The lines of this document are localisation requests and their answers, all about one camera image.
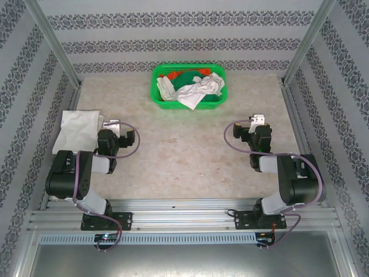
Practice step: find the green plastic basket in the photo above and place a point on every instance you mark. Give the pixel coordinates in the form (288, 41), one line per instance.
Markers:
(164, 104)

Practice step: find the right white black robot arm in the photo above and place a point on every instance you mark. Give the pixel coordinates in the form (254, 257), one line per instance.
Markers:
(299, 184)

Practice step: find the folded white t-shirt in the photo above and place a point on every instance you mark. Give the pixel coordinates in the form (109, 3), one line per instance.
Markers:
(78, 127)

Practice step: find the orange t-shirt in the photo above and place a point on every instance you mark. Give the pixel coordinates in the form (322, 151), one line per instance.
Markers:
(173, 75)

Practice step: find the green t-shirt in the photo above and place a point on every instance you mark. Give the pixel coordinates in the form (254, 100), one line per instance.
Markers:
(181, 80)

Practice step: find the small circuit board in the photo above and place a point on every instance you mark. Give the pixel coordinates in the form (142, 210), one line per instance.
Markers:
(106, 237)
(266, 238)

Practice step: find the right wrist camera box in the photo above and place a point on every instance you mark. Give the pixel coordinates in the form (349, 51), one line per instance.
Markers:
(257, 119)

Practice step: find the aluminium side rail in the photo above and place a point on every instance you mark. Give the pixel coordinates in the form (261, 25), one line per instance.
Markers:
(73, 104)
(299, 130)

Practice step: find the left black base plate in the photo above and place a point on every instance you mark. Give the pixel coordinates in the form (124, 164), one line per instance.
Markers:
(127, 220)

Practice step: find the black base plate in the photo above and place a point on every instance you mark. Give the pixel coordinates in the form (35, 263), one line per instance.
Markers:
(127, 220)
(240, 220)

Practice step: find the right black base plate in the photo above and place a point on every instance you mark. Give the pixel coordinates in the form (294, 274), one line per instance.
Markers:
(240, 220)

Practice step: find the aluminium mounting rail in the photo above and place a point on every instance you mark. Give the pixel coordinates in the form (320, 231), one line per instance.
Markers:
(184, 216)

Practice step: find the aluminium frame post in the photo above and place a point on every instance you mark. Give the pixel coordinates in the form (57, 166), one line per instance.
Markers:
(54, 43)
(311, 37)

